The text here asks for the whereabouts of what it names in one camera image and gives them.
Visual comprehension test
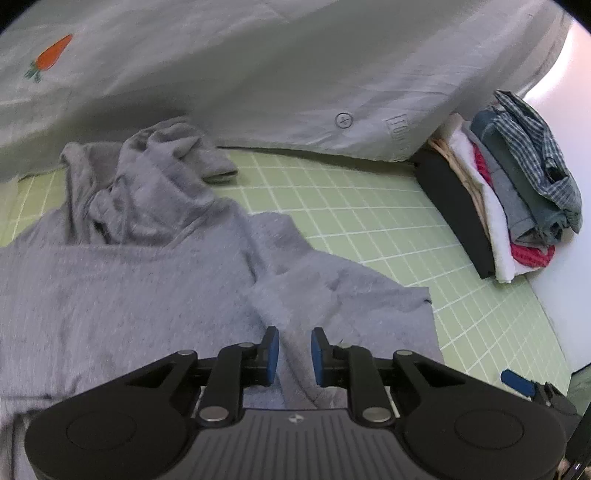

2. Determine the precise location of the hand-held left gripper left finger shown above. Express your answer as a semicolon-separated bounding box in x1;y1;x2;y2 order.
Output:
60;326;281;426

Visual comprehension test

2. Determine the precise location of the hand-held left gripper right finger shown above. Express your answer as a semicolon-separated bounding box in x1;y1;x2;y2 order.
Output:
310;327;533;426

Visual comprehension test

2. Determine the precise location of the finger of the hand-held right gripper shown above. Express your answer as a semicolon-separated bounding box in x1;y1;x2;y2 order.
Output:
501;368;579;416

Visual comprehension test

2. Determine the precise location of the grey zip hoodie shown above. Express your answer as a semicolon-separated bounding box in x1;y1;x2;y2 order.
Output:
0;116;447;480

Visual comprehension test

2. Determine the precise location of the stack of folded clothes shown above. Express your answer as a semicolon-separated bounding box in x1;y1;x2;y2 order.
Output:
427;89;584;284

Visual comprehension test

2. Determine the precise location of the pale green fabric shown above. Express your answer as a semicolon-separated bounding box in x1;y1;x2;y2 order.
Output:
566;364;591;403

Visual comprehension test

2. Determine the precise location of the green grid cutting mat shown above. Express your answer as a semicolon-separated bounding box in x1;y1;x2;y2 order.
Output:
0;148;574;398

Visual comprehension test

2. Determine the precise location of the black folded cloth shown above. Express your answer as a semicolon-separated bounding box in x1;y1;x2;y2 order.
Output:
410;150;496;280

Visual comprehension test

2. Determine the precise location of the person's pale grey shirt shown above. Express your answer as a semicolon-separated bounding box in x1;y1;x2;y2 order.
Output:
0;0;574;182

